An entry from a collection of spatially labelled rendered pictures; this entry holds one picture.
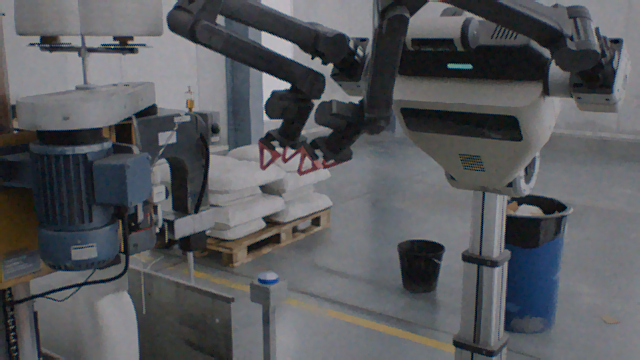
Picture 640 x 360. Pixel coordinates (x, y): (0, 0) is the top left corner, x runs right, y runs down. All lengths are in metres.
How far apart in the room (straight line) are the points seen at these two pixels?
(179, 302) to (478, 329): 0.98
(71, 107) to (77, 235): 0.24
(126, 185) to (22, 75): 4.18
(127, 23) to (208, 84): 6.10
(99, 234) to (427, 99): 0.79
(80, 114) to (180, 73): 5.90
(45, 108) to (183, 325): 1.18
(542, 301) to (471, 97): 2.23
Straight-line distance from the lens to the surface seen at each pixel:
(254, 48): 1.44
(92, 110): 1.28
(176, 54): 7.12
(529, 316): 3.64
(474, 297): 1.87
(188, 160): 1.74
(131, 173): 1.28
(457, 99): 1.54
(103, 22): 1.37
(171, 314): 2.31
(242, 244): 4.49
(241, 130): 7.69
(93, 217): 1.33
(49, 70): 5.53
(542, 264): 3.54
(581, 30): 1.33
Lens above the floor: 1.54
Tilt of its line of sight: 13 degrees down
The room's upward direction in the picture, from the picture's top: straight up
